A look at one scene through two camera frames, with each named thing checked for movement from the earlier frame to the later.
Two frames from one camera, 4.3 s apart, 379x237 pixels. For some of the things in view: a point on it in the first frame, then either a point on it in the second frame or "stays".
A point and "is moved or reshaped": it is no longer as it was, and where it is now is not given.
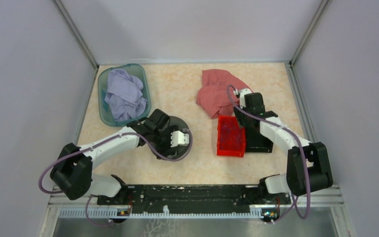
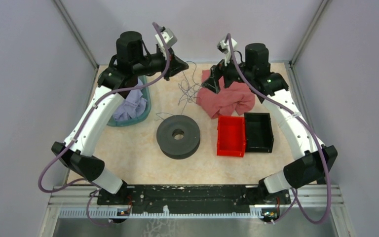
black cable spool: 183,151 is moved or reshaped
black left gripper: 163,151 -> 175,65
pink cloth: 213,96 stays
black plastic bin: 255,142 stays
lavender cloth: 124,95 stays
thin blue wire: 231,133 -> 187,89
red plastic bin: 231,138 stays
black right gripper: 239,115 -> 216,72
